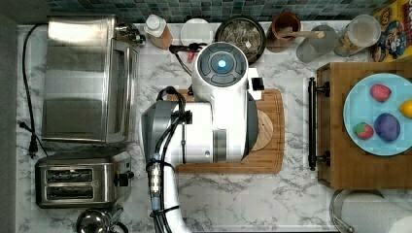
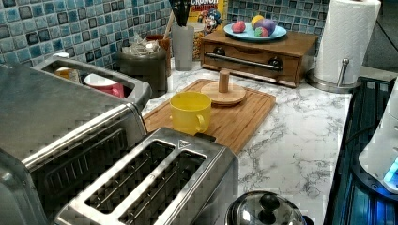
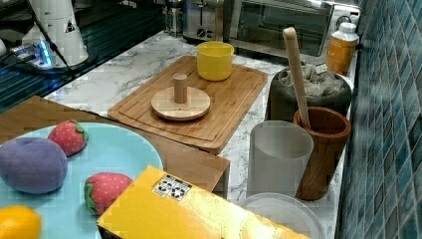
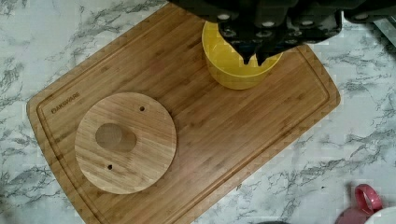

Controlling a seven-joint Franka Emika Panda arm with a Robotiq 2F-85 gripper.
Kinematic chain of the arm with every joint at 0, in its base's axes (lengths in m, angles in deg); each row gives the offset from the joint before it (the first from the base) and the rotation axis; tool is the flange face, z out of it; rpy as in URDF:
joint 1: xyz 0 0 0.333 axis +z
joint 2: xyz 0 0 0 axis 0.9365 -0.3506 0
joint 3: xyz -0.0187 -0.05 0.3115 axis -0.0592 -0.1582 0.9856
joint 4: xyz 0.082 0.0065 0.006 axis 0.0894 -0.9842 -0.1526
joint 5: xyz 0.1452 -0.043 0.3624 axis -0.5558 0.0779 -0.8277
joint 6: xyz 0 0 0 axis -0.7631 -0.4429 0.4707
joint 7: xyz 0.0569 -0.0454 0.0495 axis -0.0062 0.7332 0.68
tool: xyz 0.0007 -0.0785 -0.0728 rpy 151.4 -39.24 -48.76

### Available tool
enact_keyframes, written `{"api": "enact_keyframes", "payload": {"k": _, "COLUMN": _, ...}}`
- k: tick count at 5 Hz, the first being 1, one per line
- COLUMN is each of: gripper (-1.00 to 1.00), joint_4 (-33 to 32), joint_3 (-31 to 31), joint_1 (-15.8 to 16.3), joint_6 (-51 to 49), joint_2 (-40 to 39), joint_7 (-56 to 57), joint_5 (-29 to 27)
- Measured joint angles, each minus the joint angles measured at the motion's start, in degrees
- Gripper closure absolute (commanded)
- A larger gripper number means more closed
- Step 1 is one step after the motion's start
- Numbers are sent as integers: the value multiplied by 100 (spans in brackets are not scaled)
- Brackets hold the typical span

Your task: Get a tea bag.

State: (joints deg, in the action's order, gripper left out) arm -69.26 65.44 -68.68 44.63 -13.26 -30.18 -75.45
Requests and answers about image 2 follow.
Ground brown ceramic utensil jar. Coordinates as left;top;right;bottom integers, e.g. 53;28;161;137
146;35;171;77

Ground metal paper towel holder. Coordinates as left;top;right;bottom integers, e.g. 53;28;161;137
306;58;361;94

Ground yellow toy fruit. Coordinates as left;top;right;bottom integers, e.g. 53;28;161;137
251;15;264;29

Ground white paper towel roll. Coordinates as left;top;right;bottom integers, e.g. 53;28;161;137
314;0;381;84

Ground purple toy fruit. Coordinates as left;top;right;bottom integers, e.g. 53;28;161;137
253;19;276;35

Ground yellow plastic mug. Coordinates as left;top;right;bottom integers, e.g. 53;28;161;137
169;91;211;135

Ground grey plastic utensil cup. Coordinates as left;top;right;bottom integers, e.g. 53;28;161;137
172;25;194;71

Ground pink mug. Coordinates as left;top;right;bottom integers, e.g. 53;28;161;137
84;73;125;98

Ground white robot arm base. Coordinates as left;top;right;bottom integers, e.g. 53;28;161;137
359;82;398;194

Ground stainless steel toaster oven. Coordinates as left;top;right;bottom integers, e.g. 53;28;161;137
0;56;151;225

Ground wooden spatula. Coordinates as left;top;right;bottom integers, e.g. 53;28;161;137
162;10;175;39

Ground steel pot lid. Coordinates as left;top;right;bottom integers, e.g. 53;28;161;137
224;190;314;225

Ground black kitchen utensils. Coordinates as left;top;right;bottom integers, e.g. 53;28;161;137
169;0;191;26

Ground green red toy fruit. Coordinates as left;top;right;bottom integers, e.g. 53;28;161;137
254;27;268;38

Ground yellow cereal box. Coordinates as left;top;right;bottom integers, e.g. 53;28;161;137
188;0;228;60

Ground pile of tea bags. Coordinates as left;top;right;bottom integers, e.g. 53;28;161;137
122;34;161;56

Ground round wooden mug stand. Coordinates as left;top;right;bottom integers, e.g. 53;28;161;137
201;69;246;106

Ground black cable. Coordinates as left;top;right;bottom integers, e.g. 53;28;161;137
375;19;398;53

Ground light blue plate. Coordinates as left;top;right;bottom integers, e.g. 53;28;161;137
223;22;287;42

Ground silver two-slot toaster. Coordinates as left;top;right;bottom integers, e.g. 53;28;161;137
55;127;238;225

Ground yellow labelled jar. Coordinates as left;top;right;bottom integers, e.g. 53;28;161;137
53;52;81;83

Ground dark grey tea bag canister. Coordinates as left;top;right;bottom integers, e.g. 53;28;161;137
116;48;168;98

